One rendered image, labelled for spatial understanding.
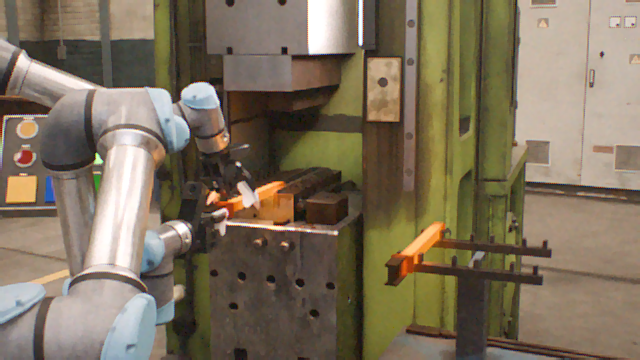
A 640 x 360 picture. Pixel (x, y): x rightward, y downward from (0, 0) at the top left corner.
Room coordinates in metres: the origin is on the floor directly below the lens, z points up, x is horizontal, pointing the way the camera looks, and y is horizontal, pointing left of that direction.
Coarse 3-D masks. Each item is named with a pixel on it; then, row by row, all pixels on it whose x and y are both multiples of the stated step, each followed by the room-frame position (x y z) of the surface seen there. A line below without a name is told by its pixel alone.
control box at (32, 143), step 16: (16, 128) 2.07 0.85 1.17; (16, 144) 2.05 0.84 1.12; (32, 144) 2.05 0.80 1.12; (0, 160) 2.02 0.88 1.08; (16, 160) 2.02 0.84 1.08; (32, 160) 2.03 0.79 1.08; (0, 176) 2.00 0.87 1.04; (0, 192) 1.98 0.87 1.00; (0, 208) 1.96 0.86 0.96; (16, 208) 1.96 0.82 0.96; (32, 208) 1.96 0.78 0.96; (48, 208) 1.97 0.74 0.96
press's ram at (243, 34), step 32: (224, 0) 2.04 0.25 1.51; (256, 0) 2.01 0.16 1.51; (288, 0) 1.98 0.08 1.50; (320, 0) 2.04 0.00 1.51; (352, 0) 2.31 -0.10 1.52; (224, 32) 2.04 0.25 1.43; (256, 32) 2.01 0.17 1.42; (288, 32) 1.98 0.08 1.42; (320, 32) 2.04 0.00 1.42; (352, 32) 2.31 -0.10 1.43
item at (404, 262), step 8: (432, 224) 1.80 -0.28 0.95; (440, 224) 1.80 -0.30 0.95; (424, 232) 1.72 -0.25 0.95; (432, 232) 1.72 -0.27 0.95; (416, 240) 1.65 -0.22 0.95; (424, 240) 1.65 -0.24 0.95; (432, 240) 1.69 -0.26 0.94; (408, 248) 1.58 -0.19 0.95; (416, 248) 1.58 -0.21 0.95; (424, 248) 1.62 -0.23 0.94; (392, 256) 1.50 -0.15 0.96; (400, 256) 1.48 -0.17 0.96; (408, 256) 1.50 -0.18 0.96; (416, 256) 1.55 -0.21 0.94; (392, 264) 1.42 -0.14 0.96; (400, 264) 1.46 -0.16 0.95; (408, 264) 1.49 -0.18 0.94; (392, 272) 1.42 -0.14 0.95; (400, 272) 1.47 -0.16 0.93; (408, 272) 1.49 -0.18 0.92; (392, 280) 1.42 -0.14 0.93; (400, 280) 1.44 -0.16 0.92
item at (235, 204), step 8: (272, 184) 2.04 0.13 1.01; (280, 184) 2.05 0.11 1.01; (264, 192) 1.95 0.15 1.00; (272, 192) 2.00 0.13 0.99; (232, 200) 1.81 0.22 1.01; (240, 200) 1.81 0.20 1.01; (208, 208) 1.70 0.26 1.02; (216, 208) 1.70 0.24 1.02; (232, 208) 1.75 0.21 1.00; (240, 208) 1.81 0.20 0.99; (232, 216) 1.75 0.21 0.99
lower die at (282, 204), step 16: (272, 176) 2.33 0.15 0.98; (288, 176) 2.21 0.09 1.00; (304, 176) 2.21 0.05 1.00; (320, 176) 2.25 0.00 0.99; (336, 176) 2.32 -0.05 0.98; (240, 192) 2.07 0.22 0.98; (288, 192) 2.01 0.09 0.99; (304, 192) 2.06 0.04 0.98; (272, 208) 2.00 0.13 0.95; (288, 208) 1.98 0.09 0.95
